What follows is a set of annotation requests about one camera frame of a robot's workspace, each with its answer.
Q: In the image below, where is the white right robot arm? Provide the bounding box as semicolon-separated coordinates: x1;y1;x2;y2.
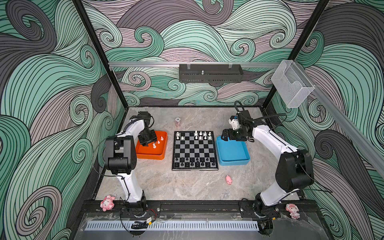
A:
221;125;315;212

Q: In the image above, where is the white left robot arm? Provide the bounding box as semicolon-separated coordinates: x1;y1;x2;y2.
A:
105;115;157;211

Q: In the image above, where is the orange plastic tray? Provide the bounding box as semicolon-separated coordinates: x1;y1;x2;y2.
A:
136;131;168;160

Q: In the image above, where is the blue plastic tray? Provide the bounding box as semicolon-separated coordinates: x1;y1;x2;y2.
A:
216;136;251;166

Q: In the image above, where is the pink checkered small cup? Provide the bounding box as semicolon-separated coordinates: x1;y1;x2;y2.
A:
175;117;181;128

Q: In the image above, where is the small pink pig toy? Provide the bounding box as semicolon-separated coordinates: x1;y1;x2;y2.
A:
225;175;233;185

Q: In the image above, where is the black and silver chessboard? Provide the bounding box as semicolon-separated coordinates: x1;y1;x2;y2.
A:
172;131;219;171

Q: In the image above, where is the pink doll figure left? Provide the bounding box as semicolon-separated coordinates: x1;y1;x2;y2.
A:
100;195;116;212

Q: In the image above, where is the pink doll figure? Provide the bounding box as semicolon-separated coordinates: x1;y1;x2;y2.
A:
286;204;300;219
100;195;116;212

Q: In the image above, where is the pink doll figure right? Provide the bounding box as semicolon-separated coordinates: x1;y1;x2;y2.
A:
286;204;300;219

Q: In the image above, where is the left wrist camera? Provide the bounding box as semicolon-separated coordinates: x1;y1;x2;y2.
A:
138;111;155;128

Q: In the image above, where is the black perforated wall shelf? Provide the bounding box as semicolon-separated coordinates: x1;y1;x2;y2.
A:
179;65;244;84

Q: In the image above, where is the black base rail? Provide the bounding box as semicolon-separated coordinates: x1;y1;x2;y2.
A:
79;199;319;220

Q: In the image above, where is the clear acrylic wall box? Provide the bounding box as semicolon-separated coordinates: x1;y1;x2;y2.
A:
271;60;315;109

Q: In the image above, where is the aluminium rail on wall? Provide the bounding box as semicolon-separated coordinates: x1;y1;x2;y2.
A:
108;61;280;69

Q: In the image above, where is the white slotted cable duct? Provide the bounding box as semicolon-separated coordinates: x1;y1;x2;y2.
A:
85;220;259;232

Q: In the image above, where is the black enclosure corner post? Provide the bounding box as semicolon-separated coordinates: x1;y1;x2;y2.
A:
261;0;331;109

